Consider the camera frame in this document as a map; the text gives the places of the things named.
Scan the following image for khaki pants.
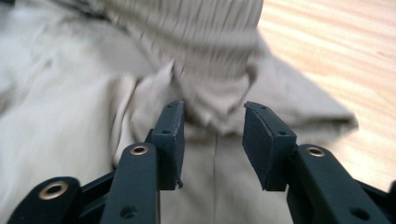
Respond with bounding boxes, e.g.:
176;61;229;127
0;0;360;224

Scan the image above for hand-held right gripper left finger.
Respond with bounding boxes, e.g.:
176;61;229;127
99;100;186;224

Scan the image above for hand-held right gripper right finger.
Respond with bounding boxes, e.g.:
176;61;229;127
242;101;393;224

